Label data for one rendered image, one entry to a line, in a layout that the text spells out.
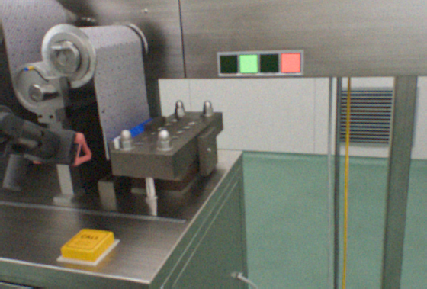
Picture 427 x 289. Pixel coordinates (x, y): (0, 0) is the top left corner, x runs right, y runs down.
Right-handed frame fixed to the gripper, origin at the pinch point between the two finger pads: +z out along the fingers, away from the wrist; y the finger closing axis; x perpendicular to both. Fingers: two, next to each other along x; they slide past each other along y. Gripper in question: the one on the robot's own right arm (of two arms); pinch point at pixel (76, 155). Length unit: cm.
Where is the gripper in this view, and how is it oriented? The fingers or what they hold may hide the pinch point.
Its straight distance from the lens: 91.5
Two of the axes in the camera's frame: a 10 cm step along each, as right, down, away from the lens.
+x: 1.2, -9.6, 2.6
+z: 2.8, 2.8, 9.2
